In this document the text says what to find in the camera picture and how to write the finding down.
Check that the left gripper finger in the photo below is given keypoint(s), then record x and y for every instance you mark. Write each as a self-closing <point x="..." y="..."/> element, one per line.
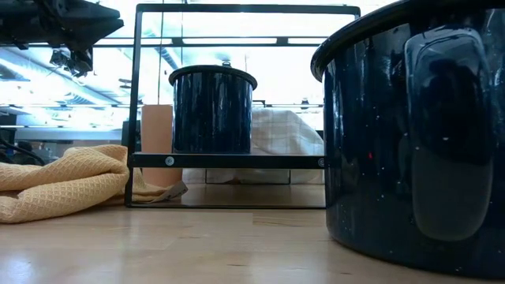
<point x="92" y="27"/>

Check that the orange plastic cup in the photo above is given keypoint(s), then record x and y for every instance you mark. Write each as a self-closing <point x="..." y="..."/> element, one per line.
<point x="156" y="130"/>

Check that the dark blue enamel mug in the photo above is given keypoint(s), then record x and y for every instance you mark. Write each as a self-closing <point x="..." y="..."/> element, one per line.
<point x="213" y="114"/>
<point x="394" y="158"/>

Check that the black ceiling fixture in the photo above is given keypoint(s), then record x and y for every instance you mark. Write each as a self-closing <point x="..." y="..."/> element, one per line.
<point x="73" y="63"/>

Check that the black computer tower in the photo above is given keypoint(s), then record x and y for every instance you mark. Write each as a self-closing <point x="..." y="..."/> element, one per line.
<point x="124" y="134"/>

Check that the yellow waffle cloth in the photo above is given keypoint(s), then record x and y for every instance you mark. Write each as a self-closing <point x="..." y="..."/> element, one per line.
<point x="59" y="185"/>

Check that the white cloth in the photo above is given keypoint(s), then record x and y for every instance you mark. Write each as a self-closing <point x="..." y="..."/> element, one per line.
<point x="284" y="134"/>

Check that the black aluminium rig frame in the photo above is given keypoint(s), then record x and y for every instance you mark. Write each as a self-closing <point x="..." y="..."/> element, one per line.
<point x="284" y="40"/>

